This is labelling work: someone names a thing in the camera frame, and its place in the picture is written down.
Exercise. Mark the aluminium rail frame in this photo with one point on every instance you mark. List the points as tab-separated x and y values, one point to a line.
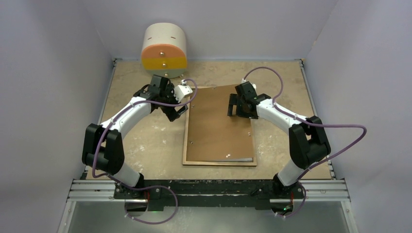
160	147

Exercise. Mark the brown cardboard backing board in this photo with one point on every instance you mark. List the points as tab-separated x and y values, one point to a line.
219	128

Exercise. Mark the wooden picture frame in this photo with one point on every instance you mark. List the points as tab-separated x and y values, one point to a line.
190	154

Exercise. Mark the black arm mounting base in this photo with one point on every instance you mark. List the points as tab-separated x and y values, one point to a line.
259	194

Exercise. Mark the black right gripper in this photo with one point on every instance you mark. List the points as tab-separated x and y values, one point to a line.
234	100

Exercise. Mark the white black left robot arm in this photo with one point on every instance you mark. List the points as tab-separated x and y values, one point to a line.
103	143

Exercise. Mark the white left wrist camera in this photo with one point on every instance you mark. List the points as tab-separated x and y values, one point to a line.
182	92

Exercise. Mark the round pastel drawer cabinet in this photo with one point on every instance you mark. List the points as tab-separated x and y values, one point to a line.
164	50

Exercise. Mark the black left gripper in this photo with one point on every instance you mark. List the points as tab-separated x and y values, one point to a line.
172	113

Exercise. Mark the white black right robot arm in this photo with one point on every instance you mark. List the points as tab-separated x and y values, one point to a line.
308	142

